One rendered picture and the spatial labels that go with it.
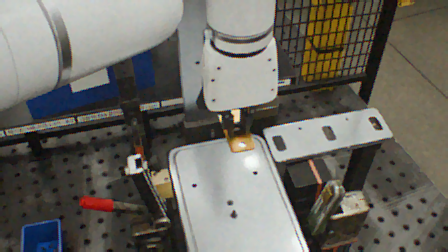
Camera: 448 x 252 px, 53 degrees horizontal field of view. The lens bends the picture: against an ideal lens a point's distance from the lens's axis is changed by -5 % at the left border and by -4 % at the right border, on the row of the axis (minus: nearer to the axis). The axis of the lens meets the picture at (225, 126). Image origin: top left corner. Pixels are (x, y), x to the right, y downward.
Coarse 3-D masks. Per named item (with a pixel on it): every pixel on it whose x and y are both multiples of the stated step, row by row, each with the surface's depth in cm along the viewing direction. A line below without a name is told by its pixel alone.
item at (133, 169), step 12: (132, 156) 73; (156, 156) 73; (132, 168) 72; (144, 168) 73; (156, 168) 72; (132, 180) 72; (144, 180) 73; (144, 192) 75; (156, 192) 81; (156, 204) 79; (156, 216) 81
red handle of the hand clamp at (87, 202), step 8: (80, 200) 76; (88, 200) 76; (96, 200) 77; (104, 200) 78; (112, 200) 79; (88, 208) 76; (96, 208) 77; (104, 208) 77; (112, 208) 78; (120, 208) 79; (128, 208) 80; (136, 208) 81; (144, 208) 82; (144, 216) 82
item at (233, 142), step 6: (234, 114) 75; (234, 120) 74; (234, 126) 72; (240, 126) 72; (234, 132) 71; (240, 132) 72; (228, 138) 71; (234, 138) 71; (240, 138) 71; (246, 138) 71; (252, 138) 71; (228, 144) 71; (234, 144) 70; (246, 144) 70; (252, 144) 70; (234, 150) 70; (240, 150) 70; (246, 150) 70
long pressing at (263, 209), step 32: (192, 160) 100; (224, 160) 100; (256, 160) 100; (192, 192) 95; (224, 192) 95; (256, 192) 95; (192, 224) 90; (224, 224) 90; (256, 224) 90; (288, 224) 90
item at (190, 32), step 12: (192, 0) 85; (192, 12) 86; (204, 12) 87; (180, 24) 88; (192, 24) 88; (204, 24) 89; (180, 36) 90; (192, 36) 90; (180, 48) 92; (192, 48) 93; (180, 60) 94; (192, 60) 95; (180, 72) 96; (192, 72) 97; (192, 84) 100; (192, 96) 102; (192, 108) 105; (192, 120) 108
